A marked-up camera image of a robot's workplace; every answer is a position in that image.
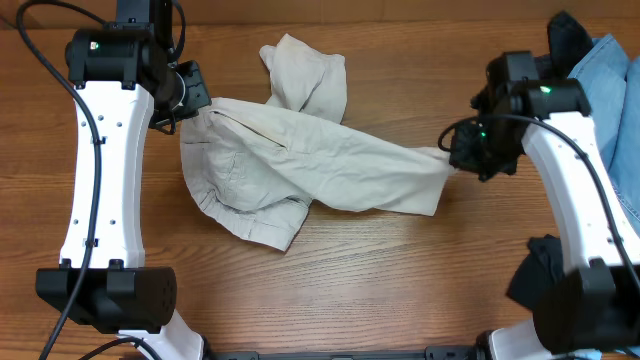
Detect beige shorts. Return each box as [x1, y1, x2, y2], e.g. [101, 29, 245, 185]
[180, 35, 453, 251]

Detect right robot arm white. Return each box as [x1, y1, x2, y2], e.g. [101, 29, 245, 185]
[446, 52, 639, 359]

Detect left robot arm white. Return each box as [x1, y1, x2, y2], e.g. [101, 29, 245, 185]
[36, 1, 212, 359]

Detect black garment near base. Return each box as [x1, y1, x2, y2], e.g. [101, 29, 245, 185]
[506, 234, 564, 311]

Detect blue denim jeans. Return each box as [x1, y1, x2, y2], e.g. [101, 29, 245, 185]
[569, 34, 639, 231]

